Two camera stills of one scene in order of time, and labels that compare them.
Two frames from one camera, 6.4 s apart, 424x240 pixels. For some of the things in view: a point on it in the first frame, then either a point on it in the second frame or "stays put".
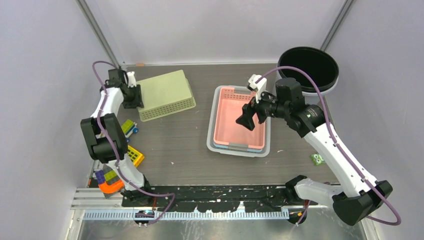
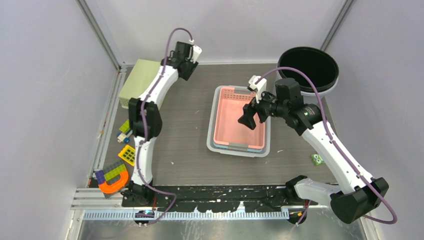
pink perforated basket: [228, 103] stays put
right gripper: [248, 110] stays put
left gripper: [138, 102] → [185, 76]
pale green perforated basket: [164, 95] → [142, 75]
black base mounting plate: [214, 199] stays put
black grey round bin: [322, 66] stays put
